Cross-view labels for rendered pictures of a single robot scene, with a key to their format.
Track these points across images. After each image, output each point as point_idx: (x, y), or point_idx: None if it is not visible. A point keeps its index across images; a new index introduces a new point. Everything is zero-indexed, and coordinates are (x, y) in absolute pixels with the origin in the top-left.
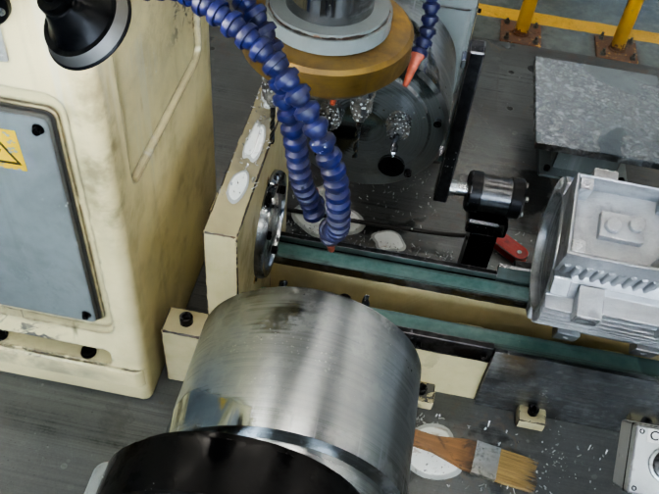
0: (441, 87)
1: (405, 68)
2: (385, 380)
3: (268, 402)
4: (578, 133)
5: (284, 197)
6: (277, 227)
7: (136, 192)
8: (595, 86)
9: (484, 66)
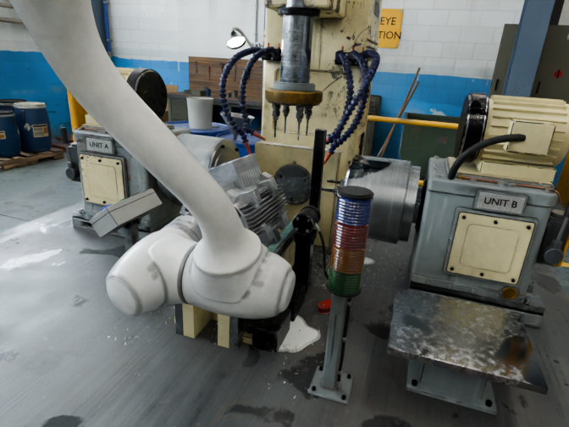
0: (352, 180)
1: (277, 99)
2: (192, 150)
3: (191, 134)
4: (414, 307)
5: (309, 190)
6: (300, 196)
7: (273, 133)
8: (492, 335)
9: (552, 346)
